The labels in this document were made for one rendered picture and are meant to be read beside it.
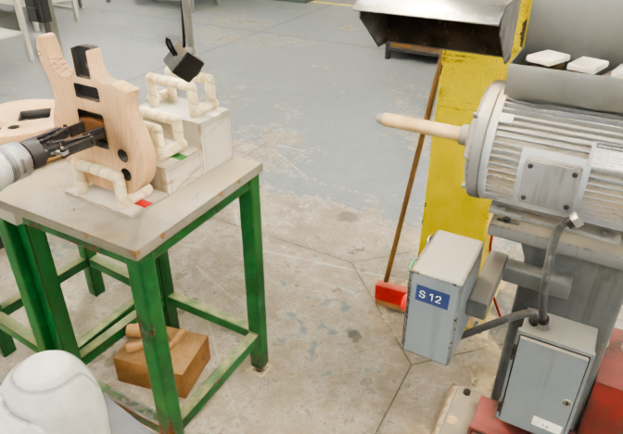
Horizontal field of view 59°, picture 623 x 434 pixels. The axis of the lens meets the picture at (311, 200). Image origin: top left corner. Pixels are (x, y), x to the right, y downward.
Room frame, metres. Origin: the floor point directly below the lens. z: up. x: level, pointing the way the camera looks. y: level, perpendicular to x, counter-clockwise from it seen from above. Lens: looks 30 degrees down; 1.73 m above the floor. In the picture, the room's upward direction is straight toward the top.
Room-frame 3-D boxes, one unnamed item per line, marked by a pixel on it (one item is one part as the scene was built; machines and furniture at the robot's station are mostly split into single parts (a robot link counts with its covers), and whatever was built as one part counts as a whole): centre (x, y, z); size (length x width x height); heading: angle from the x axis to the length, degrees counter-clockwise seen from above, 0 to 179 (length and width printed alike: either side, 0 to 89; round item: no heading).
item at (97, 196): (1.41, 0.57, 0.94); 0.27 x 0.15 x 0.01; 60
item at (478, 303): (0.89, -0.36, 1.02); 0.19 x 0.04 x 0.04; 151
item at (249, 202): (1.61, 0.21, 0.45); 0.05 x 0.05 x 0.90; 61
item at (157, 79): (1.64, 0.43, 1.20); 0.20 x 0.03 x 0.03; 59
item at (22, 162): (1.18, 0.71, 1.15); 0.09 x 0.06 x 0.09; 59
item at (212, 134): (1.67, 0.41, 1.02); 0.27 x 0.15 x 0.17; 60
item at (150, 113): (1.58, 0.47, 1.12); 0.20 x 0.03 x 0.03; 59
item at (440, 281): (0.84, -0.33, 0.99); 0.24 x 0.21 x 0.26; 61
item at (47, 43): (1.47, 0.69, 1.33); 0.07 x 0.04 x 0.10; 60
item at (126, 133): (1.40, 0.58, 1.17); 0.35 x 0.04 x 0.40; 60
